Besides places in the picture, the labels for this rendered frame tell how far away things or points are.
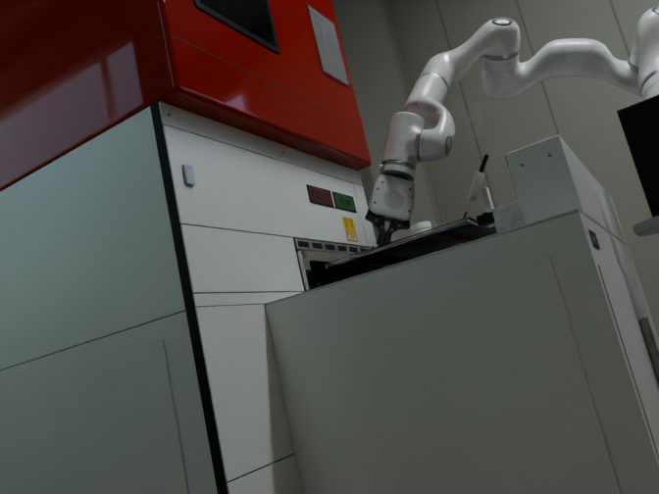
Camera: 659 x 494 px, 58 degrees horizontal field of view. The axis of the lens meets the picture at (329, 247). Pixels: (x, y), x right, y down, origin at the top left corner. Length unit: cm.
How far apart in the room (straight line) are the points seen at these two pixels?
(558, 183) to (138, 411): 85
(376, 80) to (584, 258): 261
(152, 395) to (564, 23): 278
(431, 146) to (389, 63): 209
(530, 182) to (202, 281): 60
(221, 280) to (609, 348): 67
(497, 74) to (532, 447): 106
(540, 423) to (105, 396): 80
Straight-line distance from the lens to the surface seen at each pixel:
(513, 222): 127
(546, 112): 327
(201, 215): 117
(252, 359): 117
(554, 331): 101
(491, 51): 173
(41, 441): 144
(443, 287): 105
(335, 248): 155
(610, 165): 316
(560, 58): 176
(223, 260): 117
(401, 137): 144
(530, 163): 109
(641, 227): 145
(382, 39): 355
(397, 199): 140
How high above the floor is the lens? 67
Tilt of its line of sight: 11 degrees up
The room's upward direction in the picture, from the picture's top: 13 degrees counter-clockwise
